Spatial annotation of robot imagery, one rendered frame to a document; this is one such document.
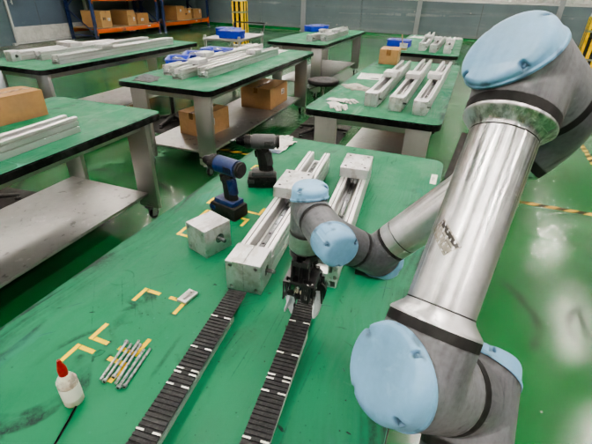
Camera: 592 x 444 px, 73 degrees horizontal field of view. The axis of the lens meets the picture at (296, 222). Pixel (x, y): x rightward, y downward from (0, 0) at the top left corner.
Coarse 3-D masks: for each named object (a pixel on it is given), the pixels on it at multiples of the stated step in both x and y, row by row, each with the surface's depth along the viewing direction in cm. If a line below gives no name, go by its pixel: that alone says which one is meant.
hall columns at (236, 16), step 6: (234, 0) 1070; (240, 0) 1064; (246, 0) 1085; (234, 6) 1076; (240, 6) 1070; (246, 6) 1088; (234, 12) 1083; (240, 12) 1077; (246, 12) 1094; (234, 18) 1091; (240, 18) 1085; (246, 18) 1101; (588, 18) 840; (234, 24) 1098; (240, 24) 1092; (246, 24) 1107; (588, 24) 831; (246, 30) 1114; (588, 30) 826; (582, 36) 856; (588, 36) 831; (234, 42) 1123; (240, 42) 1116; (246, 42) 1128; (582, 42) 845; (588, 42) 836; (582, 48) 844; (588, 48) 840; (582, 54) 848; (588, 54) 844; (588, 60) 849
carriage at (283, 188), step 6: (282, 174) 147; (288, 174) 147; (294, 174) 147; (300, 174) 148; (306, 174) 148; (312, 174) 148; (282, 180) 143; (288, 180) 143; (294, 180) 143; (276, 186) 139; (282, 186) 139; (288, 186) 139; (276, 192) 139; (282, 192) 139; (288, 192) 138; (288, 198) 139
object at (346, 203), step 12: (348, 180) 161; (360, 180) 155; (336, 192) 145; (348, 192) 151; (360, 192) 145; (336, 204) 137; (348, 204) 145; (360, 204) 149; (348, 216) 130; (324, 264) 114; (324, 276) 111; (336, 276) 110
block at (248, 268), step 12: (240, 252) 109; (252, 252) 109; (264, 252) 110; (228, 264) 107; (240, 264) 105; (252, 264) 105; (264, 264) 107; (228, 276) 108; (240, 276) 107; (252, 276) 106; (264, 276) 109; (240, 288) 109; (252, 288) 108
